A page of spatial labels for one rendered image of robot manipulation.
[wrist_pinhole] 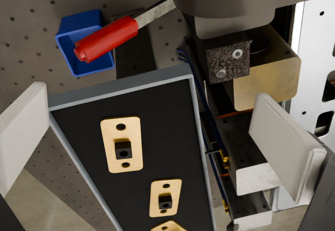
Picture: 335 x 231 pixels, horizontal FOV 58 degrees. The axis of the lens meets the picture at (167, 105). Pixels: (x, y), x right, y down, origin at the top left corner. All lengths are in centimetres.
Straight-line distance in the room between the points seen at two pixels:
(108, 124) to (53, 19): 49
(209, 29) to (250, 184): 29
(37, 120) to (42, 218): 263
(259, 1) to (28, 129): 16
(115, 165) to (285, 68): 24
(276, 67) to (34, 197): 231
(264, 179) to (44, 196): 215
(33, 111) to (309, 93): 50
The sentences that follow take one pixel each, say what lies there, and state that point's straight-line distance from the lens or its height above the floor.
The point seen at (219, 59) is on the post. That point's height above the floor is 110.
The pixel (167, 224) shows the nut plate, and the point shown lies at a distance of 47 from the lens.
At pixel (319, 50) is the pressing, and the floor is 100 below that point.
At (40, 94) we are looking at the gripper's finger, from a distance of 18.
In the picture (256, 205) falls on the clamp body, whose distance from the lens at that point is 76.
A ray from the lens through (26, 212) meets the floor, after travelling 273.
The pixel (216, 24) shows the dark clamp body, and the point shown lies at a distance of 35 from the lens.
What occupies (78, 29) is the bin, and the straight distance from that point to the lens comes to 66.
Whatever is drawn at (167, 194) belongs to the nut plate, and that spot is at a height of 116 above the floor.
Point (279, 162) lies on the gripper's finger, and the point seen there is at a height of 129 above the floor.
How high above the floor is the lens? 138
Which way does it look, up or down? 48 degrees down
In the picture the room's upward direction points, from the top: 167 degrees clockwise
